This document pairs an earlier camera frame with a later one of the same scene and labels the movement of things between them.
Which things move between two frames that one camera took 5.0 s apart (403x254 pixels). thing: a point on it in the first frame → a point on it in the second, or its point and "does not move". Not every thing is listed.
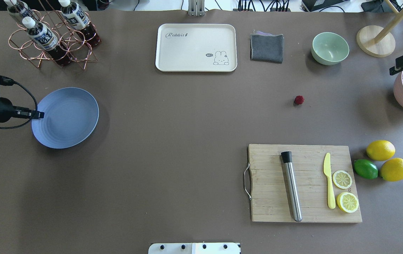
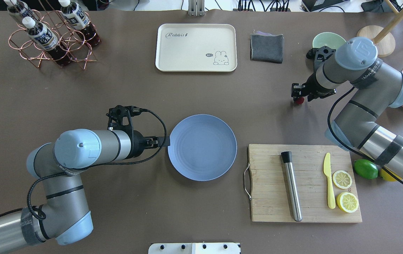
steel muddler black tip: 287,156 does not move
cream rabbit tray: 196,47 does not move
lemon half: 347,202 does not move
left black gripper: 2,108 → 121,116
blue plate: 71,115 → 202,147
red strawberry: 299,100 does not move
